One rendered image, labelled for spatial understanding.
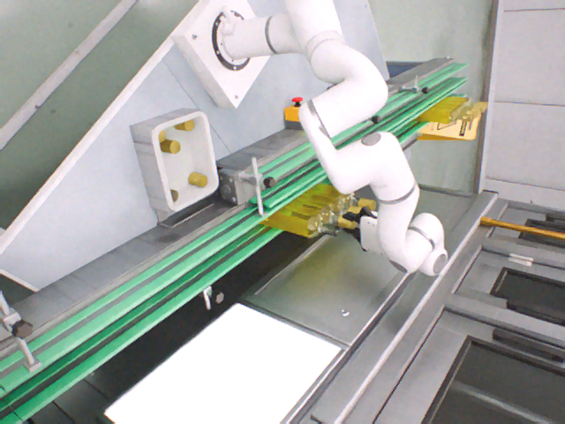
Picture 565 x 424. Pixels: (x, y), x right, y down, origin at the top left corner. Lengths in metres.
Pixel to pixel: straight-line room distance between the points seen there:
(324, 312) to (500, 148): 6.36
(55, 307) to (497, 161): 6.86
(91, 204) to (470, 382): 0.92
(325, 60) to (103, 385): 0.84
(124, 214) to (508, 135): 6.50
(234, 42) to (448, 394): 0.96
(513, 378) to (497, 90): 6.23
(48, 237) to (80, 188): 0.13
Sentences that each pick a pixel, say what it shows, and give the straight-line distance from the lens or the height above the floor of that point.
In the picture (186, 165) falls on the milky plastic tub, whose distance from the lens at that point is 1.24.
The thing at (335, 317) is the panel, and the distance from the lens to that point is 1.11.
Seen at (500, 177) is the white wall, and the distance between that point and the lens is 7.47.
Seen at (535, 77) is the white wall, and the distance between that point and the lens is 6.98.
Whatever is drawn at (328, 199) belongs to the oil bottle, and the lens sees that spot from 1.31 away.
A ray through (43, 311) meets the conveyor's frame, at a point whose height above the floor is 0.84.
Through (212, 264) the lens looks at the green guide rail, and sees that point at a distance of 1.19.
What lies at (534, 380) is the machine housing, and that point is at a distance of 1.09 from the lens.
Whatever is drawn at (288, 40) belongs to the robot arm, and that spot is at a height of 1.02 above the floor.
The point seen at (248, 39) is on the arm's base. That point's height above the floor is 0.91.
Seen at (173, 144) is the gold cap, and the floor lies 0.81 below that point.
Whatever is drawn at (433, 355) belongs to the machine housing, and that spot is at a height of 1.47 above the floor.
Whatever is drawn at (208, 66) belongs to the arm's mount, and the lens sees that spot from 1.22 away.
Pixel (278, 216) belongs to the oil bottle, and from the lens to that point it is 1.26.
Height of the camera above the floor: 1.70
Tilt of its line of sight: 35 degrees down
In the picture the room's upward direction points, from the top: 104 degrees clockwise
